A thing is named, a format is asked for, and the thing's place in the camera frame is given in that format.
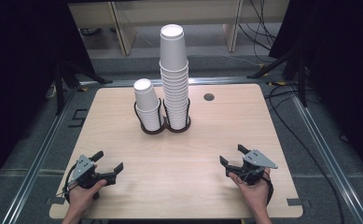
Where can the metal floor rail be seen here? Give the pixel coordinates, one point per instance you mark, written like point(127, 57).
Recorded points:
point(324, 146)
point(219, 80)
point(36, 168)

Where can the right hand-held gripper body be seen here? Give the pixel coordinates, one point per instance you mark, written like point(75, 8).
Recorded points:
point(257, 159)

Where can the black tripod stand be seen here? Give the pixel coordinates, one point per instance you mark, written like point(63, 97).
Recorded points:
point(58, 90)
point(302, 84)

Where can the round table grommet hole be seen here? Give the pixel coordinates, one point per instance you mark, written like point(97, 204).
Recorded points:
point(208, 97)

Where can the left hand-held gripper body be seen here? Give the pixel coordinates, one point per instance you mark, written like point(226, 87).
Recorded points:
point(84, 168)

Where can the black curtain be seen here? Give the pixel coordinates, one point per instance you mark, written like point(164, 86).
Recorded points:
point(14, 77)
point(341, 62)

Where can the tall stack of white cups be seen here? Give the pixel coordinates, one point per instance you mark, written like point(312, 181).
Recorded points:
point(173, 62)

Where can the person's right hand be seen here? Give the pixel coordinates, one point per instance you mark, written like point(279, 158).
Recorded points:
point(257, 194)

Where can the person's left hand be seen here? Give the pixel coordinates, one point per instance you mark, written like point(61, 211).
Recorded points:
point(81, 199)

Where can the short stack of white cups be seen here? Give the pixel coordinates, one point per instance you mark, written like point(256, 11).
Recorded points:
point(145, 96)

